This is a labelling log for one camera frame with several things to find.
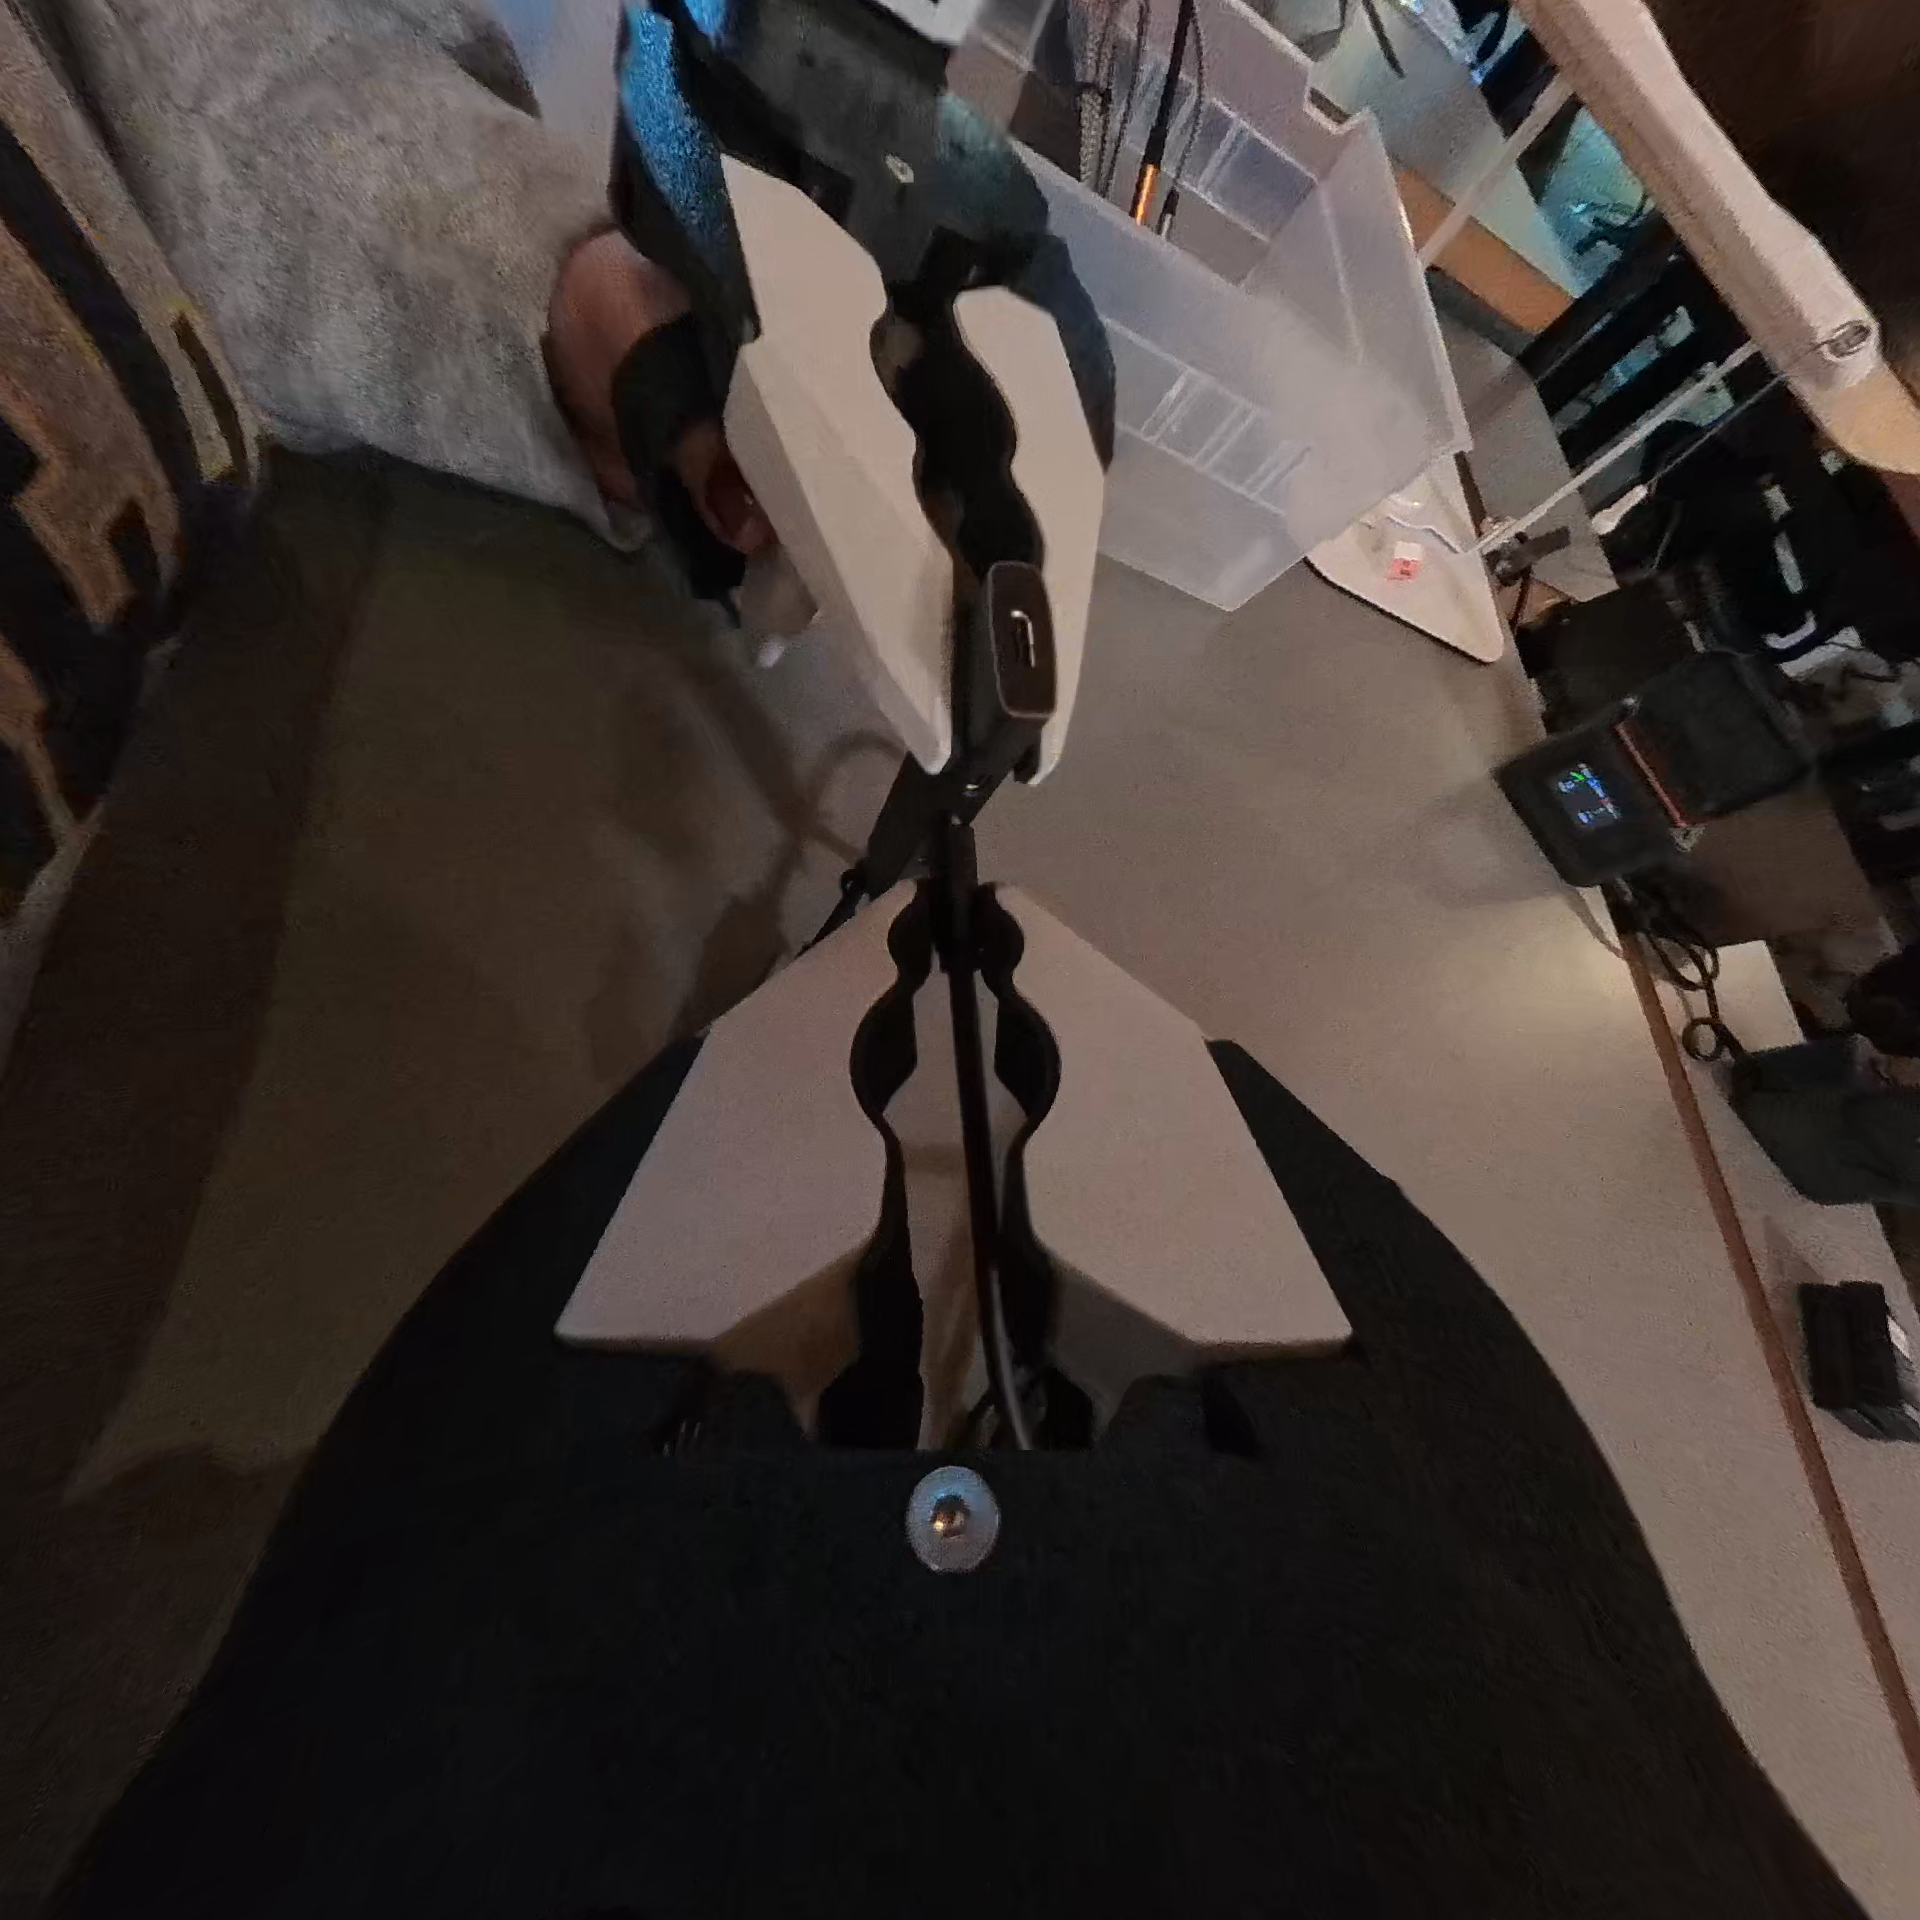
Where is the black portable power station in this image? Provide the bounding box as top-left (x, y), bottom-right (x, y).
top-left (1497, 696), bottom-right (1706, 890)

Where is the dark grey usb-c adapter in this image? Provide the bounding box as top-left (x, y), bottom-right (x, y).
top-left (810, 559), bottom-right (1066, 960)

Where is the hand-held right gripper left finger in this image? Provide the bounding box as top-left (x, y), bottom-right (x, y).
top-left (556, 885), bottom-right (943, 1450)

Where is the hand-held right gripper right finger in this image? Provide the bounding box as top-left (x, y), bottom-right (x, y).
top-left (983, 885), bottom-right (1354, 1450)

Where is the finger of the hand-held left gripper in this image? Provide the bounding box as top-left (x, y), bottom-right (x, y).
top-left (717, 151), bottom-right (964, 780)
top-left (938, 285), bottom-right (1116, 794)

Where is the person's left hand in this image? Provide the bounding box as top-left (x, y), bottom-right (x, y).
top-left (545, 224), bottom-right (781, 600)

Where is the clear plastic bin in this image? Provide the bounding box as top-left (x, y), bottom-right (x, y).
top-left (943, 0), bottom-right (1479, 615)

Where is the white desk lamp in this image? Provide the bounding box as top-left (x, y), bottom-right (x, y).
top-left (1306, 0), bottom-right (1920, 666)

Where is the small black box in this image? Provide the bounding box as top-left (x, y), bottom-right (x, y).
top-left (1796, 1279), bottom-right (1920, 1445)

